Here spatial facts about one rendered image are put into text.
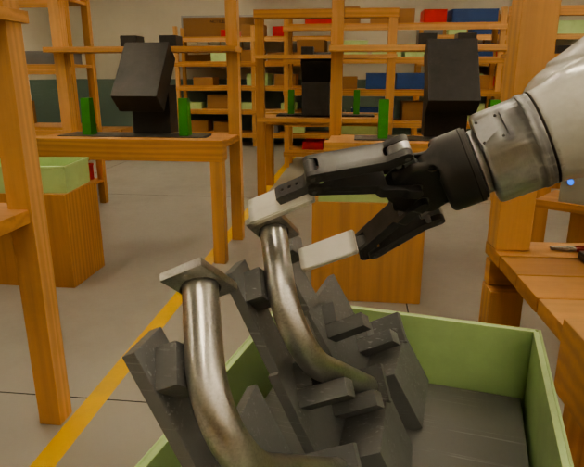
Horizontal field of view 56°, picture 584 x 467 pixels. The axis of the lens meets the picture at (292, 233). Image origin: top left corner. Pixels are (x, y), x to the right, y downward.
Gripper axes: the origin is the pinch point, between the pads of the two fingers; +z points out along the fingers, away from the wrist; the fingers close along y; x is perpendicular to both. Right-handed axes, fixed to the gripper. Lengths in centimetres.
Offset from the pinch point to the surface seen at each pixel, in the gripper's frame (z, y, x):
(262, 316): 5.7, -2.3, 7.2
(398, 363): -0.8, -31.1, 6.6
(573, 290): -31, -80, -15
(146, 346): 7.2, 14.7, 15.2
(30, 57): 306, -170, -416
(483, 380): -10.2, -45.9, 8.0
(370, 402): 0.7, -18.6, 14.4
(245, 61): 268, -561, -795
